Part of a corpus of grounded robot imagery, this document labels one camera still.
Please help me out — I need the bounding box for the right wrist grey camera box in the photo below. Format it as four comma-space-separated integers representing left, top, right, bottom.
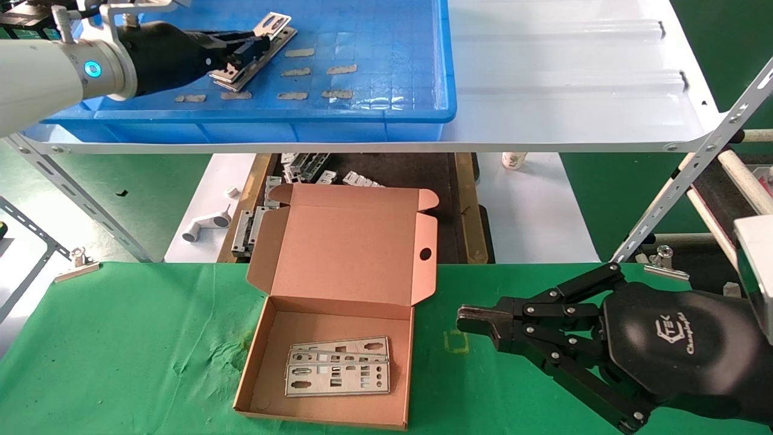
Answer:
734, 214, 773, 345

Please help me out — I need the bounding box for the grey perforated angle bar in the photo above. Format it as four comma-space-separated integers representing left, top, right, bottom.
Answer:
0, 196, 70, 321

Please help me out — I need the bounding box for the white plastic pipe fitting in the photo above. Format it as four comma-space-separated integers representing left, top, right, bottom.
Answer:
181, 205, 232, 243

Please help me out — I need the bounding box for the left wrist grey camera box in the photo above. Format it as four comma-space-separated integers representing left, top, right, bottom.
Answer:
100, 0, 191, 28

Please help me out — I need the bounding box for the silver binder clip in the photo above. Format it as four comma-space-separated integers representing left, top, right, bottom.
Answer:
643, 245, 690, 282
53, 246, 100, 283

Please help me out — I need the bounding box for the brown cardboard box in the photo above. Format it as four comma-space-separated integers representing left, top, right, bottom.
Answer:
234, 183, 440, 431

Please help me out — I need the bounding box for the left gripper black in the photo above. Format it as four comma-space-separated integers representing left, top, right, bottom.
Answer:
118, 21, 271, 97

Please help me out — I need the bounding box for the metal io shield plate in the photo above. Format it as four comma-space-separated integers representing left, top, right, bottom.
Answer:
254, 12, 292, 44
292, 336, 390, 357
210, 27, 298, 92
285, 362, 391, 398
287, 349, 388, 367

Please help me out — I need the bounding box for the black table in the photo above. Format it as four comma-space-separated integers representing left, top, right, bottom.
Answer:
0, 0, 61, 40

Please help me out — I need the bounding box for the green cloth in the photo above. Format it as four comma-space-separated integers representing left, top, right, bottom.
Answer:
0, 261, 773, 435

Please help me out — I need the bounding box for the white metal shelf board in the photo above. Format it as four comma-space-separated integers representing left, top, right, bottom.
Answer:
6, 0, 722, 153

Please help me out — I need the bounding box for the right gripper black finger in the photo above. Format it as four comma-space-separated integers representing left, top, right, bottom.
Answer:
457, 263, 626, 336

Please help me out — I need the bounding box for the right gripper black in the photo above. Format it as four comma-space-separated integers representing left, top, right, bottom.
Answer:
492, 283, 773, 433

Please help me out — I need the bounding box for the blue plastic tray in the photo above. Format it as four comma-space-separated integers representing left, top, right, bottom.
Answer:
39, 0, 456, 144

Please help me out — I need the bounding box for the wood framed black tray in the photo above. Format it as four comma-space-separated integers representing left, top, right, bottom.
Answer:
217, 153, 496, 265

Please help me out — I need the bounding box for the grey perforated shelf post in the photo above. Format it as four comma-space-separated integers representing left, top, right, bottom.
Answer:
6, 134, 155, 263
611, 57, 773, 263

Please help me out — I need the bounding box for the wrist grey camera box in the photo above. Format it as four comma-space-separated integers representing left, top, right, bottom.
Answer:
100, 0, 191, 28
734, 214, 773, 345

